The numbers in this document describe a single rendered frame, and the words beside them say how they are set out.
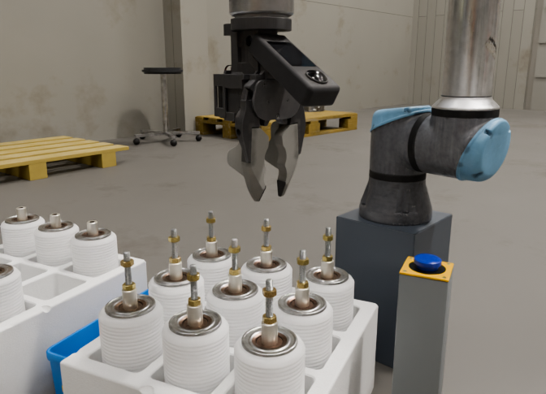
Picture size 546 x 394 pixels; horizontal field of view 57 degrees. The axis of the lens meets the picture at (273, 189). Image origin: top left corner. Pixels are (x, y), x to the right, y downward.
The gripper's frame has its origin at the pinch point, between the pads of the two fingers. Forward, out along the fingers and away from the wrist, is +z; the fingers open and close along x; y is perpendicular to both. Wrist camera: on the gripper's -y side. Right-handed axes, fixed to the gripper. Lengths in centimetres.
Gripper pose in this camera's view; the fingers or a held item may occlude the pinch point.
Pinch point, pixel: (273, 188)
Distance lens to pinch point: 61.5
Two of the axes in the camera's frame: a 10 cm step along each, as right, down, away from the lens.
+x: -7.6, 1.6, -6.3
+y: -6.5, -1.8, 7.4
